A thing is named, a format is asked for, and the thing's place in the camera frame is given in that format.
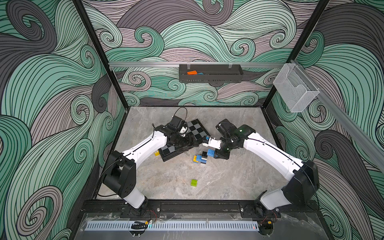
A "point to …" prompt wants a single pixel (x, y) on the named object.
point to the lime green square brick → (194, 182)
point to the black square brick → (204, 154)
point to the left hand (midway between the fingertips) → (194, 145)
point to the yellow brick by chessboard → (157, 153)
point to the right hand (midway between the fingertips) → (219, 151)
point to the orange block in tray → (192, 72)
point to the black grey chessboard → (197, 131)
